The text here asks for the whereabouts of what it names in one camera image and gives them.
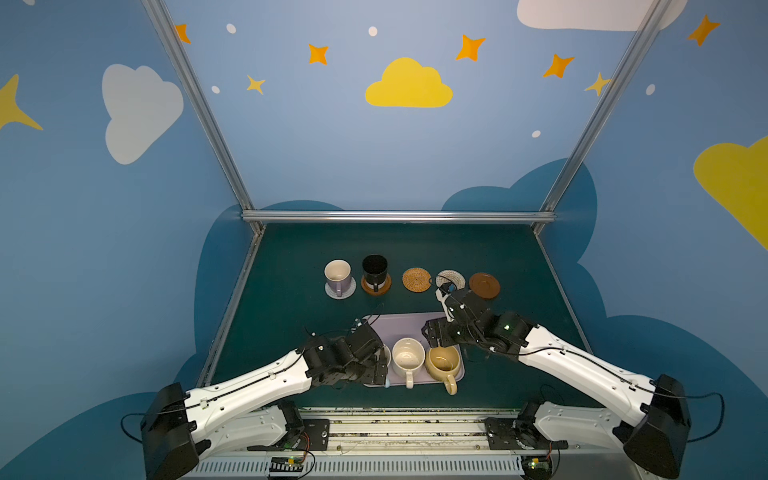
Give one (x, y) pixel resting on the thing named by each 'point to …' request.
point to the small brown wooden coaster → (484, 285)
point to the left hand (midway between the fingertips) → (374, 367)
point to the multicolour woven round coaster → (451, 276)
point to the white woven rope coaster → (344, 295)
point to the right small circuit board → (536, 467)
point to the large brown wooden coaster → (372, 291)
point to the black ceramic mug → (375, 270)
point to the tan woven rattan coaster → (416, 280)
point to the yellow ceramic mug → (442, 365)
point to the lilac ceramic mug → (338, 275)
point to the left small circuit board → (286, 464)
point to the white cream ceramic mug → (408, 356)
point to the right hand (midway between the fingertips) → (437, 324)
